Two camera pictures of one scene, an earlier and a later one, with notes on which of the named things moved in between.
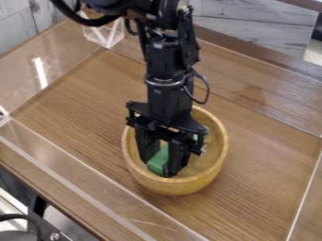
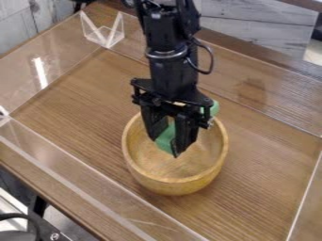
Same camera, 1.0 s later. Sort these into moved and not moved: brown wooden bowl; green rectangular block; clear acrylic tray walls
Moved: green rectangular block
Not moved: brown wooden bowl; clear acrylic tray walls
